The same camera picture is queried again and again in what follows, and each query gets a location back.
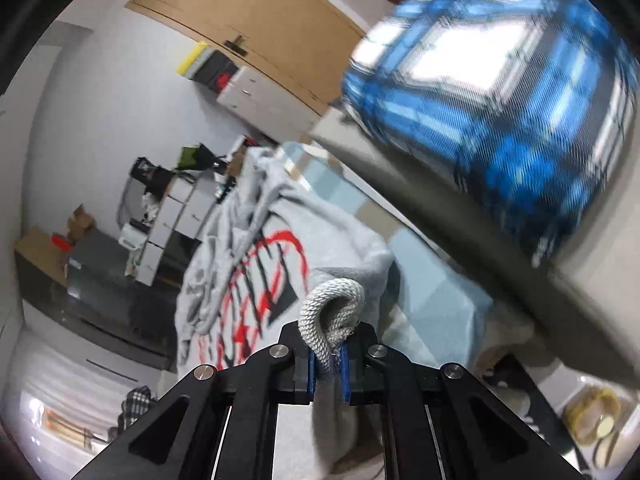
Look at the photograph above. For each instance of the dark green bouquet wrap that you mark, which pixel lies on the dark green bouquet wrap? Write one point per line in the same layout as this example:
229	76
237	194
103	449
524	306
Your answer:
196	157

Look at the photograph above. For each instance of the blue plaid cloth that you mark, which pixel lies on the blue plaid cloth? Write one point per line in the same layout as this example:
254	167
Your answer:
500	110

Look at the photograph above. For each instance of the grey printed hoodie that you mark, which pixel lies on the grey printed hoodie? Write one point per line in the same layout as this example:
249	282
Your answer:
325	240

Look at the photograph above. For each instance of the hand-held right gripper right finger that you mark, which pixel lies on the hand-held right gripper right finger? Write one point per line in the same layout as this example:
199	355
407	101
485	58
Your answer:
346	377

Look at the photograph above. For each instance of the wooden door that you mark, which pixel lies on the wooden door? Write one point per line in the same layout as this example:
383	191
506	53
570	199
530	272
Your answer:
250	10

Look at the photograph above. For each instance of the open cardboard box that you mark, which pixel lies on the open cardboard box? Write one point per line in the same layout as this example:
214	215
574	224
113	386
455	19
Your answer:
80	222

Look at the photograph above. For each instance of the white desk with drawers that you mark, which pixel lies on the white desk with drawers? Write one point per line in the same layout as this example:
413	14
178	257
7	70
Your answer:
170	220

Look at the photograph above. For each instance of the checked bed sheet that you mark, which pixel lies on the checked bed sheet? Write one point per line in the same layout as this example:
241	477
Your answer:
435	285

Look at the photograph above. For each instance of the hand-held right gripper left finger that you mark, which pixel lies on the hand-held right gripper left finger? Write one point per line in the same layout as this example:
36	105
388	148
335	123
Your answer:
312	380

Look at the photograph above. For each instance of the white electric kettle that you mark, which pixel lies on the white electric kettle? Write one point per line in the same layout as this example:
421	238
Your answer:
131	235

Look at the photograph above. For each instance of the beige round object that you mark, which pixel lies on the beige round object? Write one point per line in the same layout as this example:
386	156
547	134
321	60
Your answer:
592	420

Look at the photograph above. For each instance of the black white checked cloth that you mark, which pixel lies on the black white checked cloth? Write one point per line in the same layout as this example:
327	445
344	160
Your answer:
135	407

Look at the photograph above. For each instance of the black appliance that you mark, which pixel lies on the black appliance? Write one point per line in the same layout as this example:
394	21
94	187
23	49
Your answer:
150	177

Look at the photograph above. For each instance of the light upright suitcase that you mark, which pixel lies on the light upright suitcase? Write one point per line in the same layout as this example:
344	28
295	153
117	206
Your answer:
260	105

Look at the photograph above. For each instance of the dark refrigerator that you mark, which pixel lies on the dark refrigerator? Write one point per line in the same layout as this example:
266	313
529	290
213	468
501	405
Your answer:
110	300

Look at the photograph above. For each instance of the black red shoe box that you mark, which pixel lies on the black red shoe box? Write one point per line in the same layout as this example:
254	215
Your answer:
224	81

